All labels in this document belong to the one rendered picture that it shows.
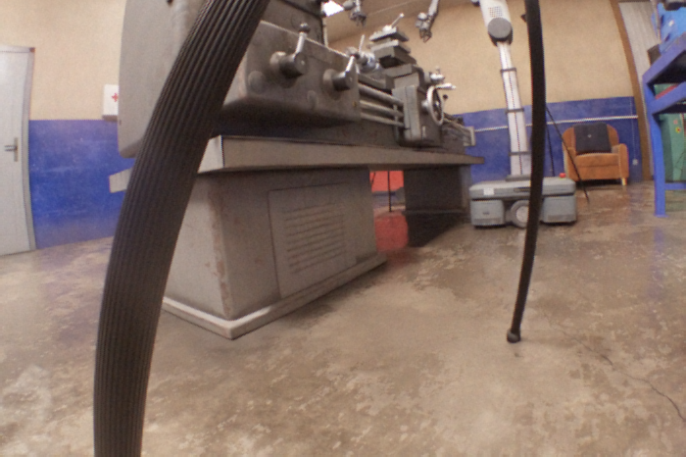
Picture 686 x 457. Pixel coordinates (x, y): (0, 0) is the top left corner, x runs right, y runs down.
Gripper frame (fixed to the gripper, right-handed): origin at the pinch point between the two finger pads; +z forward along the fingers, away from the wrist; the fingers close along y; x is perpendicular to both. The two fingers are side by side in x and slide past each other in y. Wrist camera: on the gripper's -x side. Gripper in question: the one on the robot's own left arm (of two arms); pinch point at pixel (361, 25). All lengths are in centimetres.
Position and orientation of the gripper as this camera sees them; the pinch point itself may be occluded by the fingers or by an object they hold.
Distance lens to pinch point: 230.2
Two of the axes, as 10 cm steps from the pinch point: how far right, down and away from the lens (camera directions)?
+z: 0.9, 9.9, 0.5
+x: 5.4, 0.0, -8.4
